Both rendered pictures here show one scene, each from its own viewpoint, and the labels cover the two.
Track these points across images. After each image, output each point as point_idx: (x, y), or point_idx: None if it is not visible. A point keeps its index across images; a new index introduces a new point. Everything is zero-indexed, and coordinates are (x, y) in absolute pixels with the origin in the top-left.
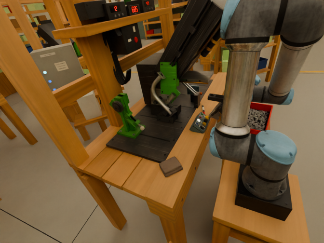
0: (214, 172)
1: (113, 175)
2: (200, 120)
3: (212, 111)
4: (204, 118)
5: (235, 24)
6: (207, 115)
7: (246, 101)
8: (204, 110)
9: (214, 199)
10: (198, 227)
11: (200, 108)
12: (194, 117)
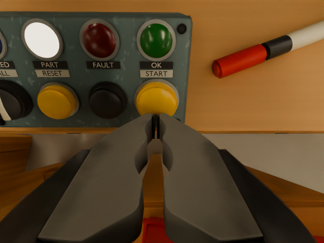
0: (212, 135)
1: None
2: (55, 57)
3: (172, 150)
4: (134, 84)
5: None
6: (235, 91)
7: None
8: (295, 52)
9: (157, 147)
10: (103, 135)
11: (314, 16)
12: (182, 5)
